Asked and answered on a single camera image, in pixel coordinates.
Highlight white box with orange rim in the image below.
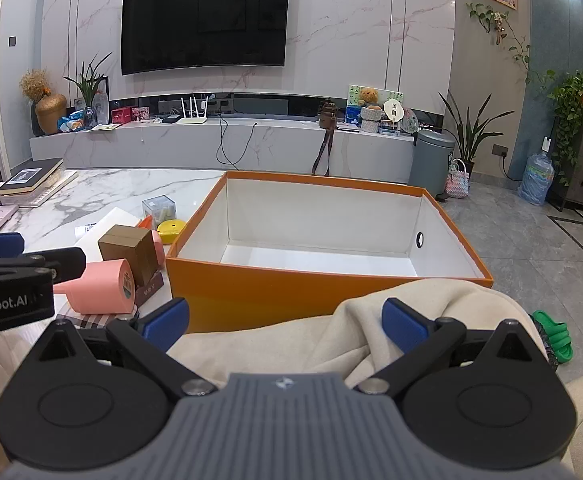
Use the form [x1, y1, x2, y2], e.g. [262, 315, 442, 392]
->
[165, 171, 495, 335]

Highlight beige blanket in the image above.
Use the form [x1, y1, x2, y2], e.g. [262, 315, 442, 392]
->
[0, 277, 583, 480]

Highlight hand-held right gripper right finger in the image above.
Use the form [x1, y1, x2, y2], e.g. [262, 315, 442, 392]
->
[355, 297, 556, 402]

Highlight gold vase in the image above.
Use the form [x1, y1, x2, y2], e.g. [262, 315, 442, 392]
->
[35, 93, 67, 135]

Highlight black book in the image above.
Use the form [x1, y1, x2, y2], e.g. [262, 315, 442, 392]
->
[0, 158, 65, 197]

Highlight white round fan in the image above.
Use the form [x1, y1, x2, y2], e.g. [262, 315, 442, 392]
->
[382, 98, 406, 126]

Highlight tall floor plant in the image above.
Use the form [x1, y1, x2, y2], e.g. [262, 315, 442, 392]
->
[438, 90, 515, 178]

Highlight plaid case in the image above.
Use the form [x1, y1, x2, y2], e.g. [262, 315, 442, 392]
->
[55, 310, 139, 332]

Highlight green slipper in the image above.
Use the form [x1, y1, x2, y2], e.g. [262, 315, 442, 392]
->
[531, 310, 574, 364]

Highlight white marble television console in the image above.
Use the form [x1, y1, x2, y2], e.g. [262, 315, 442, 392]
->
[30, 91, 445, 184]

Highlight green leafy potted plant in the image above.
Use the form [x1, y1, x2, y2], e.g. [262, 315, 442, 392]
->
[64, 52, 113, 112]

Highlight grey pedal trash can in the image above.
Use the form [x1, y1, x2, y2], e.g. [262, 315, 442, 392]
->
[409, 130, 457, 201]

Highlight hanging vine plant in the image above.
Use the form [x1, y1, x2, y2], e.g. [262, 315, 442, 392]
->
[466, 1, 556, 86]

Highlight dried flowers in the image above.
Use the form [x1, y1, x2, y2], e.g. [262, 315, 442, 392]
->
[20, 69, 51, 104]

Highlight pink roll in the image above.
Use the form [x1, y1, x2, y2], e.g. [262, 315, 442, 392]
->
[52, 258, 137, 316]

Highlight blue water jug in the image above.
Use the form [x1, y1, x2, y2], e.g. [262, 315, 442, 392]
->
[518, 152, 556, 206]

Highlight trailing potted plant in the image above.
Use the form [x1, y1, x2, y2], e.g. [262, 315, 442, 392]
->
[549, 71, 583, 187]

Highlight green white picture board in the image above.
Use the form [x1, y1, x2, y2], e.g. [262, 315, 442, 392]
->
[346, 85, 405, 127]

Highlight white router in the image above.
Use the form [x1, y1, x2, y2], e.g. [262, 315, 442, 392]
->
[177, 95, 210, 125]

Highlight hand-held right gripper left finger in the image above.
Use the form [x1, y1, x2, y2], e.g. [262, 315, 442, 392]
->
[36, 297, 218, 399]

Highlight brown shoulder bag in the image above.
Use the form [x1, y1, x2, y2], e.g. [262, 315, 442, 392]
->
[313, 100, 341, 177]

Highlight white book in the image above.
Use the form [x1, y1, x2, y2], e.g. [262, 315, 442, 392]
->
[8, 170, 79, 208]

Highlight black television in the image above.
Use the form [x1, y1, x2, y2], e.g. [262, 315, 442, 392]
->
[121, 0, 291, 76]

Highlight white paper box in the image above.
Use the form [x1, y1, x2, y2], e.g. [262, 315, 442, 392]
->
[74, 206, 145, 264]

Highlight yellow round container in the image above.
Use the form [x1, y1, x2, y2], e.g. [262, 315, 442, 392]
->
[157, 218, 188, 246]

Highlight pink white woven bag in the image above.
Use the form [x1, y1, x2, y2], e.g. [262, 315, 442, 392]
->
[444, 158, 473, 200]

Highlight dark printed box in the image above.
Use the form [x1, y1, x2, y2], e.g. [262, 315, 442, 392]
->
[132, 271, 165, 309]

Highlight clear plastic box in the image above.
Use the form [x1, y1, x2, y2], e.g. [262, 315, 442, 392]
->
[142, 194, 176, 229]

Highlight brown cardboard box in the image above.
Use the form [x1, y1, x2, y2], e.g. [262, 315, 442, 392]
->
[97, 225, 160, 289]

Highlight black cable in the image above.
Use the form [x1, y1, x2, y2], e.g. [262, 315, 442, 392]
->
[215, 115, 258, 167]

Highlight white knitted basket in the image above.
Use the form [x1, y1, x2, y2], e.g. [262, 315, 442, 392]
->
[360, 106, 385, 134]

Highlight blue snack packets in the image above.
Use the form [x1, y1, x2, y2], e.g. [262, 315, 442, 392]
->
[58, 111, 88, 132]

